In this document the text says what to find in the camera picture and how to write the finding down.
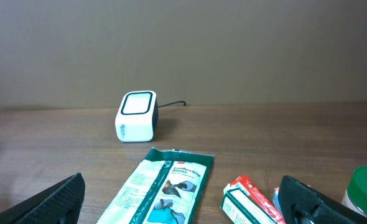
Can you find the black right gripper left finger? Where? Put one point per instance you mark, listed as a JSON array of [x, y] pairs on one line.
[[58, 204]]

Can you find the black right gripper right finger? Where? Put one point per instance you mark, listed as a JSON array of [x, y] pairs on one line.
[[300, 203]]

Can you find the red sachet stick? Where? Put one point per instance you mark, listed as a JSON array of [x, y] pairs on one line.
[[244, 183]]

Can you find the green lid jar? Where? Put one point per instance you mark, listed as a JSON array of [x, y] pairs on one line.
[[355, 197]]

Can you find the green glove packet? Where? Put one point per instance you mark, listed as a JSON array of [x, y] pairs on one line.
[[165, 187]]

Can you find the white barcode scanner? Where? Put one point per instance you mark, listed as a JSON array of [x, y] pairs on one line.
[[137, 117]]

